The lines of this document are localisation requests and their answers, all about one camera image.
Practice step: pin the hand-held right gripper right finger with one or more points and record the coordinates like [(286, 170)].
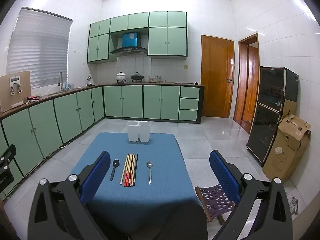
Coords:
[(222, 172)]

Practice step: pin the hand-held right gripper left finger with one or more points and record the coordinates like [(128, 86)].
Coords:
[(96, 172)]

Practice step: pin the row of mixed chopsticks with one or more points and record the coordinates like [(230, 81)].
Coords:
[(128, 170)]

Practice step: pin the white plastic utensil holder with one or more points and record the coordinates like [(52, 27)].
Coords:
[(138, 132)]

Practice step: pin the black plastic spoon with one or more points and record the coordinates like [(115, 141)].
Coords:
[(115, 163)]

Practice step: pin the purple woven folding stool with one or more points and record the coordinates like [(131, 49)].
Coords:
[(215, 200)]

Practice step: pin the metal spoon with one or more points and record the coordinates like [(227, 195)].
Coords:
[(149, 164)]

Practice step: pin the blue tablecloth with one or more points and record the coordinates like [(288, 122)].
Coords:
[(150, 205)]

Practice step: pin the brown cardboard box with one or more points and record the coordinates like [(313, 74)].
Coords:
[(285, 155)]

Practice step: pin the red cloth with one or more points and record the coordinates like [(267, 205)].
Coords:
[(32, 99)]

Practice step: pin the black glass-door cabinet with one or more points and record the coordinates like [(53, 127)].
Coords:
[(267, 120)]

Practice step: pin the crumpled plastic bag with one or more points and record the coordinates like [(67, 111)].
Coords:
[(292, 202)]

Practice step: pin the green base cabinets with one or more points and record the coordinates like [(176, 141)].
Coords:
[(132, 102)]

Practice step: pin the open wooden door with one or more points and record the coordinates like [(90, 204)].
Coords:
[(252, 87)]

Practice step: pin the small countertop appliance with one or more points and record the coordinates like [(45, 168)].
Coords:
[(90, 80)]

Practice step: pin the closed wooden door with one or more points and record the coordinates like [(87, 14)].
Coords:
[(216, 80)]

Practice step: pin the white cooking pot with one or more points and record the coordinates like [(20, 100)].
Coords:
[(121, 77)]

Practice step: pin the metal kitchen faucet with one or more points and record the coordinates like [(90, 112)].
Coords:
[(60, 77)]

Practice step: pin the black wok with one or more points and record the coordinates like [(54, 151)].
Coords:
[(136, 77)]

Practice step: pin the white window blind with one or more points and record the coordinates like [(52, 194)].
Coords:
[(37, 50)]

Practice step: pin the range hood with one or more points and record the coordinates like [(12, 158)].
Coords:
[(130, 50)]

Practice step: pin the green wall cabinets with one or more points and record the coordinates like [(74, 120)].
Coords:
[(157, 42)]

